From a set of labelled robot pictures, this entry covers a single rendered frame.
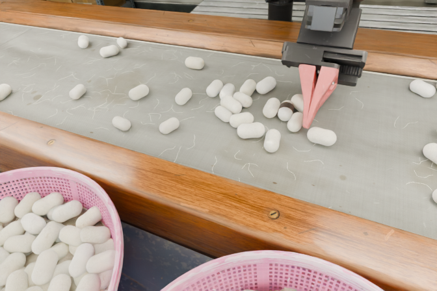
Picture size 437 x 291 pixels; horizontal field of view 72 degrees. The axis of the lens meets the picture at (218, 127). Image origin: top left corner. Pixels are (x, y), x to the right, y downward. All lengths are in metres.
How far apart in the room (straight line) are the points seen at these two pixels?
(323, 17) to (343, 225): 0.20
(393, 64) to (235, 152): 0.31
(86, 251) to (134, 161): 0.11
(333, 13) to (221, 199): 0.22
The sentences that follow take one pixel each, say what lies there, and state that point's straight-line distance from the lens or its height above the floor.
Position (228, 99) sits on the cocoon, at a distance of 0.44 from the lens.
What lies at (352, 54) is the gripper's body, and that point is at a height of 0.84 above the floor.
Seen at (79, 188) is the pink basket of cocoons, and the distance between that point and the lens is 0.39.
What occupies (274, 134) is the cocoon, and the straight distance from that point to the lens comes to 0.39.
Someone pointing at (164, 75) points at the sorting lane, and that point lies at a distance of 0.56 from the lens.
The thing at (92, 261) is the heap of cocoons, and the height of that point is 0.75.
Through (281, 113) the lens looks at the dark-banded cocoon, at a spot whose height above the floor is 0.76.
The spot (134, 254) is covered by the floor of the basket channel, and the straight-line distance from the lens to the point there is 0.41.
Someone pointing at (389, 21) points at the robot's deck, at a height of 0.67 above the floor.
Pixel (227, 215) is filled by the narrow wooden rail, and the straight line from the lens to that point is 0.31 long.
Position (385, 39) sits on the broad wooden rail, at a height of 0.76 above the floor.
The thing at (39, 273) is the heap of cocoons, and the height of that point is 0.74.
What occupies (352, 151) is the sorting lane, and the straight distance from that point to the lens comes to 0.41.
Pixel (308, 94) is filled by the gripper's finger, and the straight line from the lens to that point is 0.39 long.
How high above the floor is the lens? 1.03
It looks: 42 degrees down
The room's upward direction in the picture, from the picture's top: 7 degrees counter-clockwise
